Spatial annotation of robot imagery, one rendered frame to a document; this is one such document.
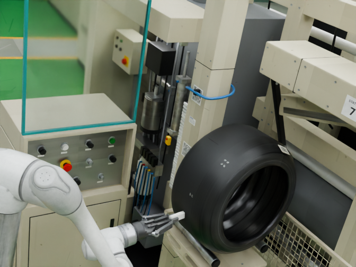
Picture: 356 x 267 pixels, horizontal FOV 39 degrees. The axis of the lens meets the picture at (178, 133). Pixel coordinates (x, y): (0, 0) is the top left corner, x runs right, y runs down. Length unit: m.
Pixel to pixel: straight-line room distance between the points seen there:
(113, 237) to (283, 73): 0.98
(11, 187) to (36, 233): 1.06
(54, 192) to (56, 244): 1.23
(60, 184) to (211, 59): 0.99
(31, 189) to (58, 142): 0.93
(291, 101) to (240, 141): 0.41
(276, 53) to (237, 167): 0.55
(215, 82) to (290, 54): 0.34
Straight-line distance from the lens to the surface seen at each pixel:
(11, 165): 1.53
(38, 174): 1.45
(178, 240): 2.42
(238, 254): 2.52
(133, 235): 2.02
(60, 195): 1.47
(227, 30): 2.16
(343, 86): 2.02
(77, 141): 2.42
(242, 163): 2.03
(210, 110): 2.28
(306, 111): 2.33
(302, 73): 2.15
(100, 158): 2.53
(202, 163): 2.07
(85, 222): 1.70
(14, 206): 1.58
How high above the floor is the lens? 2.35
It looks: 26 degrees down
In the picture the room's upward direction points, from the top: 10 degrees clockwise
